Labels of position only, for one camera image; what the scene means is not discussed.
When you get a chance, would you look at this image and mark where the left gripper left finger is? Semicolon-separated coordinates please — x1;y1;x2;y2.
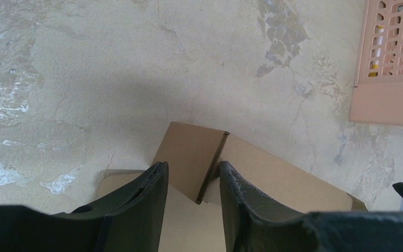
0;162;168;251

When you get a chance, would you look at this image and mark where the brown cardboard box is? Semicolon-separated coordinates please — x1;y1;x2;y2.
106;122;367;251

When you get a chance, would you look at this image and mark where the orange plastic file organizer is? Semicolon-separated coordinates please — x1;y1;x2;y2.
349;1;403;128

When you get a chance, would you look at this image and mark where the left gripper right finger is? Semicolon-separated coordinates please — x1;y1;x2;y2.
219;161;403;251

